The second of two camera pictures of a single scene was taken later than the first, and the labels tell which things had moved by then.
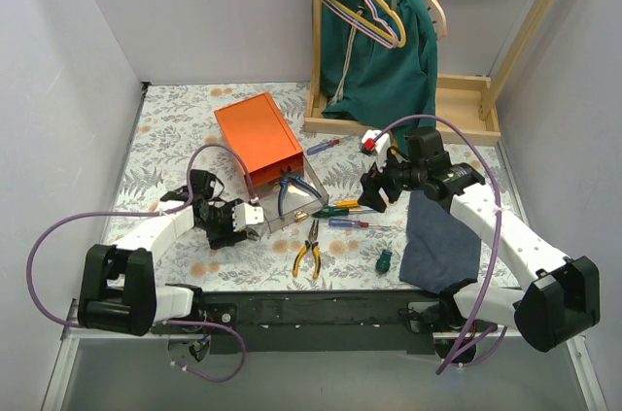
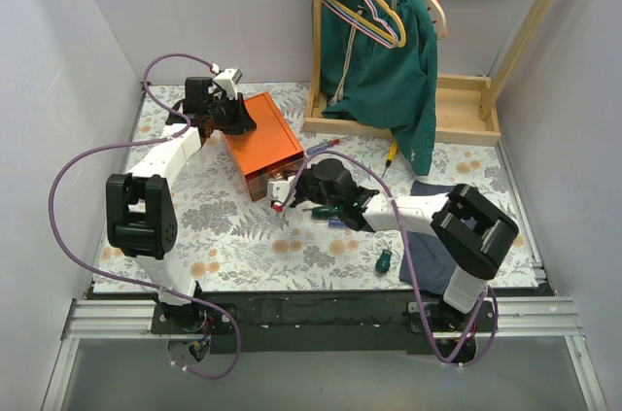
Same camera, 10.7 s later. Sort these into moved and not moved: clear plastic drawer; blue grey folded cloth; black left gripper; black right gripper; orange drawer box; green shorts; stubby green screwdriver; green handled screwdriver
Moved: clear plastic drawer; black right gripper; black left gripper
Not moved: green shorts; stubby green screwdriver; green handled screwdriver; orange drawer box; blue grey folded cloth
